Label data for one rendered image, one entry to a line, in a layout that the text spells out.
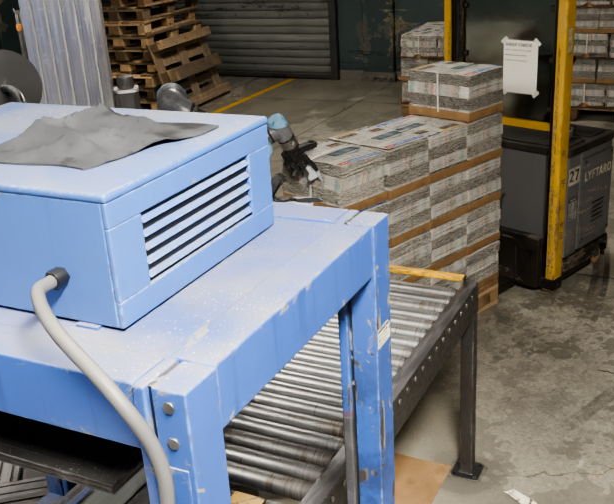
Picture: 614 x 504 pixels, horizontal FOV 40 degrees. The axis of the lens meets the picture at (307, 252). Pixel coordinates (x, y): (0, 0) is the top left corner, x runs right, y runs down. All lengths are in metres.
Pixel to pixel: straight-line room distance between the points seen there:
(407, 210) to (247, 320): 2.81
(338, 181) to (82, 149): 2.37
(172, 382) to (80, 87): 2.00
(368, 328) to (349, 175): 2.07
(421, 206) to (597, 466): 1.39
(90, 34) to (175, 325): 1.84
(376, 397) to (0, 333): 0.74
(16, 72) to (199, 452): 1.15
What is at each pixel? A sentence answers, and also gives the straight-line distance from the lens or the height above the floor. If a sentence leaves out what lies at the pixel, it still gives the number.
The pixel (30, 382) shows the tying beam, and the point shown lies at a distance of 1.22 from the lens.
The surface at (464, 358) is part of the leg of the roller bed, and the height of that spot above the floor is 0.51.
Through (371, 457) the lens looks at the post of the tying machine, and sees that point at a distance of 1.77.
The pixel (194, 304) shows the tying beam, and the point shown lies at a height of 1.55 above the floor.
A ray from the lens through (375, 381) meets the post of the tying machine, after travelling 1.67.
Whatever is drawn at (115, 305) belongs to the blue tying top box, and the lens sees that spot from 1.22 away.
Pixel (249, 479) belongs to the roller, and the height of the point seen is 0.79.
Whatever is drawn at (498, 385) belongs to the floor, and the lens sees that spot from 4.05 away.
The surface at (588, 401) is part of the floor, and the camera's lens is 3.99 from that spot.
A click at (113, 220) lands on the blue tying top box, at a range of 1.17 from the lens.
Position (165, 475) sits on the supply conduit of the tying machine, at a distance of 1.11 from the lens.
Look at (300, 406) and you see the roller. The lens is 2.42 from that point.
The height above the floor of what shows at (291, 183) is 0.93.
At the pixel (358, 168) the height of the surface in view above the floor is 1.03.
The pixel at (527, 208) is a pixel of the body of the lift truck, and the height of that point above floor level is 0.41.
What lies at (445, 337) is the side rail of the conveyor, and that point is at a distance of 2.80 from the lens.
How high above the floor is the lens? 2.09
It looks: 22 degrees down
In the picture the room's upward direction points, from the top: 4 degrees counter-clockwise
